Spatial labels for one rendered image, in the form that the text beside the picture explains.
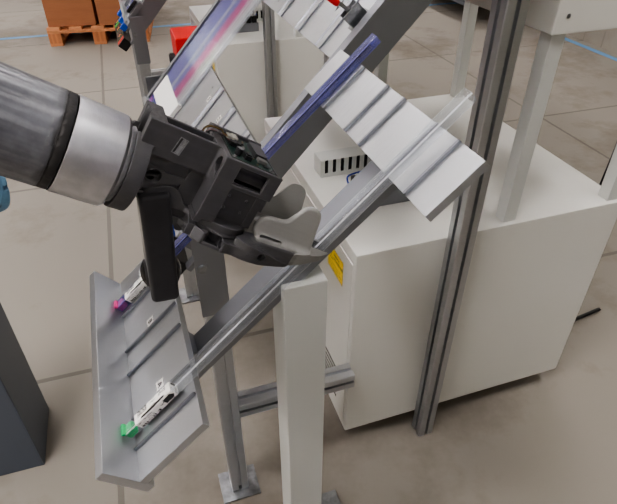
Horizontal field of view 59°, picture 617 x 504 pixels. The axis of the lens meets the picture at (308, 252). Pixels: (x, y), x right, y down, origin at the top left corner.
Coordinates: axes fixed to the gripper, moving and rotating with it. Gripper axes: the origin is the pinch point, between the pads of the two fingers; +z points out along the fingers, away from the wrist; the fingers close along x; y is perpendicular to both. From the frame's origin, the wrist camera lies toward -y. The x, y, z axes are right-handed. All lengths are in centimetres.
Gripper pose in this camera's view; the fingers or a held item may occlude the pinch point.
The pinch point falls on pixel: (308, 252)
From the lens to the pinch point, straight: 54.2
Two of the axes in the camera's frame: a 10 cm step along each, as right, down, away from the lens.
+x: -3.3, -5.7, 7.6
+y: 5.1, -7.8, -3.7
